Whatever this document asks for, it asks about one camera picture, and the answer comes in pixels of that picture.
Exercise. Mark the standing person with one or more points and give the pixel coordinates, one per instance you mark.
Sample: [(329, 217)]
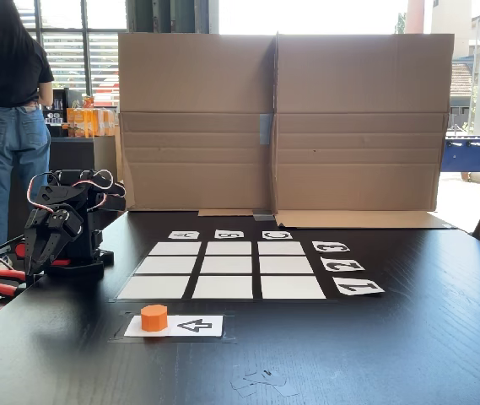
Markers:
[(7, 126)]

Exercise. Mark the white arrow paper sheet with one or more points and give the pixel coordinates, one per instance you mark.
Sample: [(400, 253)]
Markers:
[(197, 326)]

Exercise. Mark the blue foosball table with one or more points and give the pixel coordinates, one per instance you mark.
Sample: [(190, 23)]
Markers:
[(476, 156)]

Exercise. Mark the grey tape strip on cardboard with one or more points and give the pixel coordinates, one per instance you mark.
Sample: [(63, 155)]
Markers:
[(266, 128)]

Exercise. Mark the paper sheet letter A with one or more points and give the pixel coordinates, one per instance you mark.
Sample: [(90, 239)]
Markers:
[(184, 235)]

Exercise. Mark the paper sheet number 3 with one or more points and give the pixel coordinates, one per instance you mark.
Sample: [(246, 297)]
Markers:
[(330, 246)]

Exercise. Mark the paper sheet number 1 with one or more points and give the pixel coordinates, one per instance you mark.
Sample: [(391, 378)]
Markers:
[(357, 287)]

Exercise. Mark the clear tape remnant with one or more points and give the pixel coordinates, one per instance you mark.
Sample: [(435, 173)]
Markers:
[(265, 381)]

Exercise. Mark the white nine-square grid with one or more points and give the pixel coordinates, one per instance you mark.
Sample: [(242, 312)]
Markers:
[(224, 270)]

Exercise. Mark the paper sheet number 2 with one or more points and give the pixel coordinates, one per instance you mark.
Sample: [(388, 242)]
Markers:
[(343, 265)]

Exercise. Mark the grey tape strip on table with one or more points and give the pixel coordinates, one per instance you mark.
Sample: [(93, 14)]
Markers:
[(263, 217)]

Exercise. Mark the paper sheet letter C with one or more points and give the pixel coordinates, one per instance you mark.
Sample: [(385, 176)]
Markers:
[(276, 235)]

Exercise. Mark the black red bar clamp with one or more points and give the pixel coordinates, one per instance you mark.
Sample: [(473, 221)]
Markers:
[(61, 262)]

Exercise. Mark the paper sheet letter B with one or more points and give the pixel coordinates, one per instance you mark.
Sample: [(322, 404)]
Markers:
[(229, 234)]

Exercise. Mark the black glass rack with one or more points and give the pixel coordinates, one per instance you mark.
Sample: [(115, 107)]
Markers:
[(59, 109)]

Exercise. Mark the brown cardboard panel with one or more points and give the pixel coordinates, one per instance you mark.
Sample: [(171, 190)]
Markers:
[(193, 84), (362, 84)]

